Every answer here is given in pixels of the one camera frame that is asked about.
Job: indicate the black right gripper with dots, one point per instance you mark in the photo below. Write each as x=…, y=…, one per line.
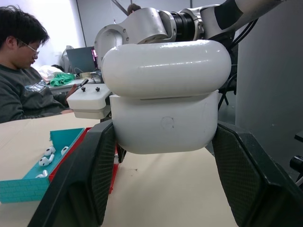
x=106, y=117

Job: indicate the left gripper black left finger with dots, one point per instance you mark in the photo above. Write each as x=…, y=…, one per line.
x=78, y=179

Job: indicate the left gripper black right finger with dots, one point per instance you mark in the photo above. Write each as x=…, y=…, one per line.
x=251, y=184

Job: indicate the white earbuds case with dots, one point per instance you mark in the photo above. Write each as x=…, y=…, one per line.
x=165, y=99

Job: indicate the black smartphone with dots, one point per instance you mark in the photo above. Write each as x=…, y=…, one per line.
x=83, y=82

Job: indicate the red plastic bin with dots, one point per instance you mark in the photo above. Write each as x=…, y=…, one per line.
x=71, y=156

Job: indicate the teal plastic bin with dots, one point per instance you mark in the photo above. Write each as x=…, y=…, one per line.
x=28, y=184

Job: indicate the seated person's hand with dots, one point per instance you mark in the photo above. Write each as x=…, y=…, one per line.
x=71, y=92

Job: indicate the white earbud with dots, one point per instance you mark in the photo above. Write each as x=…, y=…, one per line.
x=64, y=150
x=42, y=174
x=45, y=161
x=50, y=150

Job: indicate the black equipment with knob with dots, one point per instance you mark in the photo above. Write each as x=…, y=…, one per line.
x=297, y=160

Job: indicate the grey background table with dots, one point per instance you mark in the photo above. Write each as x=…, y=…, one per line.
x=61, y=88

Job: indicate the green cloth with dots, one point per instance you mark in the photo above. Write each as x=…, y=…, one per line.
x=62, y=79

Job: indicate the open grey laptop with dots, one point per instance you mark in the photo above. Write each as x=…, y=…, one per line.
x=80, y=59

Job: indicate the seated person in grey sweatshirt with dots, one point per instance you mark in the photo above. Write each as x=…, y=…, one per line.
x=19, y=89

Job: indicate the white plastic bag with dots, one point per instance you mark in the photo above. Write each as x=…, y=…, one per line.
x=48, y=72

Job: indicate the standing person's dark hair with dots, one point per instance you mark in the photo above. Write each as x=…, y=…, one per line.
x=133, y=8

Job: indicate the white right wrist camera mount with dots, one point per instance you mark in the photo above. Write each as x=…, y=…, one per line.
x=87, y=99

